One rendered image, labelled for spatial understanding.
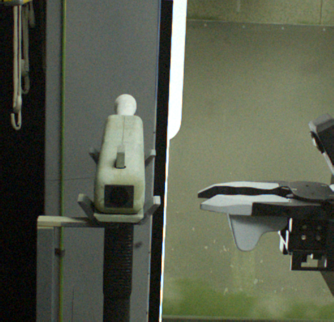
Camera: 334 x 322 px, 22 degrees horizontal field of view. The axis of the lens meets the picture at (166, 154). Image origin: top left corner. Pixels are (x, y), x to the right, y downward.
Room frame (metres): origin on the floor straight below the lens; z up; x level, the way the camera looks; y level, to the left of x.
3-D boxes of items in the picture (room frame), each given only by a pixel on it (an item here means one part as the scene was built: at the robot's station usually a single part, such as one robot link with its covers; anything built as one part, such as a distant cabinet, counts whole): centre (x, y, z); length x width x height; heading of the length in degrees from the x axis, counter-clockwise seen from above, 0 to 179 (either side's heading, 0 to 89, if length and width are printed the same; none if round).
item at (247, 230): (0.87, -0.09, 1.07); 0.09 x 0.03 x 0.06; 102
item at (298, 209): (0.88, -0.13, 1.09); 0.09 x 0.05 x 0.02; 102
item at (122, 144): (1.01, 0.05, 1.05); 0.49 x 0.05 x 0.23; 3
